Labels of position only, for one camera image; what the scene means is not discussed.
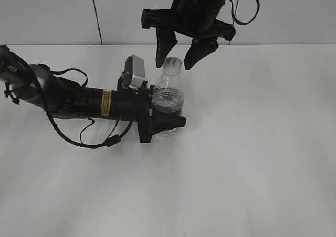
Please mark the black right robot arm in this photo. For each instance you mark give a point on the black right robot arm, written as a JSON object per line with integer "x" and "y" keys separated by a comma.
{"x": 196, "y": 19}

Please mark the clear Cestbon water bottle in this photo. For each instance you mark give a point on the clear Cestbon water bottle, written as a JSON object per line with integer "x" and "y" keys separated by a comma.
{"x": 168, "y": 96}

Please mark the white green bottle cap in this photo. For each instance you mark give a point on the white green bottle cap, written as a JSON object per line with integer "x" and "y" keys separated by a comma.
{"x": 172, "y": 66}

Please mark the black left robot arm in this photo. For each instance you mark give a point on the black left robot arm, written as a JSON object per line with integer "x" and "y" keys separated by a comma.
{"x": 60, "y": 98}

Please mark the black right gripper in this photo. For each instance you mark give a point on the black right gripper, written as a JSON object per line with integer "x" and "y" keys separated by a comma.
{"x": 193, "y": 18}

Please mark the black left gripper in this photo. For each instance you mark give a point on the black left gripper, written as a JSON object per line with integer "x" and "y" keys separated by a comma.
{"x": 133, "y": 105}

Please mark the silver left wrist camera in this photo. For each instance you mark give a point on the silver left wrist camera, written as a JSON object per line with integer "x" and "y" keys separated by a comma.
{"x": 134, "y": 72}

